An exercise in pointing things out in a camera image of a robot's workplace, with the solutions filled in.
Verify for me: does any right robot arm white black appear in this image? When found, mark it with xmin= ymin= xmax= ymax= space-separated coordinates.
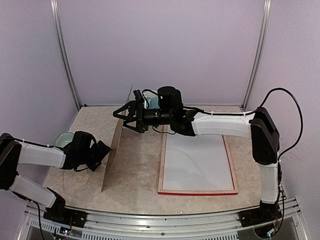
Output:
xmin=113 ymin=100 xmax=284 ymax=226

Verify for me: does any cat photo print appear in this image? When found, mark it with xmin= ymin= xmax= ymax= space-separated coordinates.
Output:
xmin=162 ymin=132 xmax=236 ymax=191

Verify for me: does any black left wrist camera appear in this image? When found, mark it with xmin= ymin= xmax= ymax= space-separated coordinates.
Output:
xmin=71 ymin=131 xmax=97 ymax=150

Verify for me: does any aluminium front rail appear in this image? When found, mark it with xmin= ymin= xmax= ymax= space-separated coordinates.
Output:
xmin=14 ymin=198 xmax=310 ymax=240

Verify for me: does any left aluminium corner post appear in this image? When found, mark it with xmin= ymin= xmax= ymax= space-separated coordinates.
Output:
xmin=50 ymin=0 xmax=82 ymax=111

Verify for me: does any aluminium corner post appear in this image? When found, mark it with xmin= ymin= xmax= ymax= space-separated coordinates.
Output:
xmin=50 ymin=0 xmax=82 ymax=111
xmin=241 ymin=0 xmax=272 ymax=110

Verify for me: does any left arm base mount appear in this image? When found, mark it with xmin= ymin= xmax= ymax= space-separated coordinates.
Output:
xmin=43 ymin=208 xmax=88 ymax=228

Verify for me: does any brown cardboard backing board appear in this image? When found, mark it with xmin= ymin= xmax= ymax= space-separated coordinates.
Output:
xmin=100 ymin=84 xmax=135 ymax=193

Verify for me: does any light blue ceramic mug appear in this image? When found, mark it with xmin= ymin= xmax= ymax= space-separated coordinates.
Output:
xmin=144 ymin=96 xmax=160 ymax=109

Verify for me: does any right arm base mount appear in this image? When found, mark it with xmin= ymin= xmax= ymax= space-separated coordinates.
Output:
xmin=238 ymin=201 xmax=284 ymax=239

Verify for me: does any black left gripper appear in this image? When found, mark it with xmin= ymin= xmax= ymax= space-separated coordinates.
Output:
xmin=79 ymin=140 xmax=112 ymax=172

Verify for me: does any right aluminium corner post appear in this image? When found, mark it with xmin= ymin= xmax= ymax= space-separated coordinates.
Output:
xmin=241 ymin=0 xmax=272 ymax=110

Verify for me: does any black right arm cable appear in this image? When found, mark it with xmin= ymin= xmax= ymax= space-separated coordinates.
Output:
xmin=184 ymin=87 xmax=305 ymax=226

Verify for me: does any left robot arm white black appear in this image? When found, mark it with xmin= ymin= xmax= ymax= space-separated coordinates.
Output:
xmin=0 ymin=131 xmax=112 ymax=223

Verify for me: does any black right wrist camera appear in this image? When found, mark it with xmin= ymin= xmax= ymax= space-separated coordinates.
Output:
xmin=133 ymin=89 xmax=150 ymax=109

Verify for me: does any red wooden picture frame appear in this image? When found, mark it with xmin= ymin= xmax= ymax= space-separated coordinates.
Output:
xmin=157 ymin=131 xmax=239 ymax=196

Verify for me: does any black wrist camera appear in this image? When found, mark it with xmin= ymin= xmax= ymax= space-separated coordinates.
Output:
xmin=71 ymin=131 xmax=97 ymax=150
xmin=133 ymin=89 xmax=150 ymax=109

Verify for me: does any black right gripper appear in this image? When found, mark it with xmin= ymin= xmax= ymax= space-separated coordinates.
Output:
xmin=112 ymin=100 xmax=173 ymax=133

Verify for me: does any small green ceramic bowl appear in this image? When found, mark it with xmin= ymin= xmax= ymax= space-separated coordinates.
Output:
xmin=54 ymin=132 xmax=74 ymax=150

